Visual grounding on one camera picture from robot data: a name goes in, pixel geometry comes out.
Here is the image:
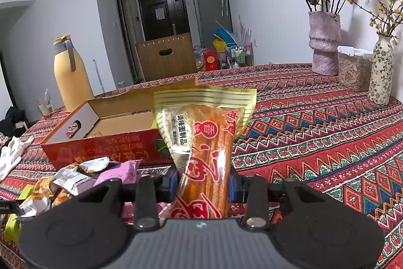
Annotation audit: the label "red gift box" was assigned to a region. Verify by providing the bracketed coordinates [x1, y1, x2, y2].
[203, 49, 221, 71]

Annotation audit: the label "pink textured vase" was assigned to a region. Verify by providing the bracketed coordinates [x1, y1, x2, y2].
[309, 11, 341, 77]

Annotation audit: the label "pale pink pampas grass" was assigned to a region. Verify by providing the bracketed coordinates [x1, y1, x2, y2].
[238, 15, 252, 46]

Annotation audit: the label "blue bag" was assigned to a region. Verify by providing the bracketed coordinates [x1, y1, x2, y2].
[212, 29, 237, 46]

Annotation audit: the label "floral print vase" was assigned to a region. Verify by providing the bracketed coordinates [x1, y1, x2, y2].
[368, 35, 395, 106]

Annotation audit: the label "clear container of nuts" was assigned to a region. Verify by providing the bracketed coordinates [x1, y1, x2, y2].
[338, 45, 375, 92]

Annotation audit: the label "orange spicy strip packet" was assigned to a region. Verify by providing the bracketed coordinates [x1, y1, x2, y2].
[153, 87, 257, 221]

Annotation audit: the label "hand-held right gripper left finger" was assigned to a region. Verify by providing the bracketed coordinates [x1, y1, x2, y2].
[76, 168, 179, 230]

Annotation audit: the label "yellow thermos jug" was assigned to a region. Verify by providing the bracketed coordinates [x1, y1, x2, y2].
[53, 34, 95, 113]

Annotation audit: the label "wooden chair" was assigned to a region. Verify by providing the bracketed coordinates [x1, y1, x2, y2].
[135, 33, 196, 82]

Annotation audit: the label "yellow flower branches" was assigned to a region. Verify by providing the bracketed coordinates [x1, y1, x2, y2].
[343, 0, 403, 46]

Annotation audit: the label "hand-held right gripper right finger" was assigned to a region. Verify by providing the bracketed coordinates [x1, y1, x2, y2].
[229, 169, 328, 230]

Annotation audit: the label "pile of assorted snack packets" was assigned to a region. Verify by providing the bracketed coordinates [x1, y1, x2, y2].
[3, 157, 142, 244]

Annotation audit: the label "white cloth glove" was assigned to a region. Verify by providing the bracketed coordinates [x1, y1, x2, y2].
[0, 136, 35, 181]

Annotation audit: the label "black entrance door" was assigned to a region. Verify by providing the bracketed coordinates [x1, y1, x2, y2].
[138, 0, 191, 41]

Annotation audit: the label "grey interior door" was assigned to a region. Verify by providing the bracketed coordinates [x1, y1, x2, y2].
[115, 0, 138, 83]

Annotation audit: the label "red cardboard box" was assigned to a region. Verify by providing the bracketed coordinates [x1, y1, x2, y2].
[41, 77, 199, 170]

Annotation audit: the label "grey refrigerator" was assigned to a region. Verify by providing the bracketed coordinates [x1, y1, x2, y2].
[191, 0, 233, 49]

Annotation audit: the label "metal utility cart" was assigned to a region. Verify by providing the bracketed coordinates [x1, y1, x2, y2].
[225, 44, 254, 68]

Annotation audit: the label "patterned red tablecloth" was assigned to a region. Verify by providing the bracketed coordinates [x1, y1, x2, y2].
[0, 63, 403, 269]

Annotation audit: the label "glass cup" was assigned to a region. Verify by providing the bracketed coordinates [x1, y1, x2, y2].
[36, 89, 54, 119]

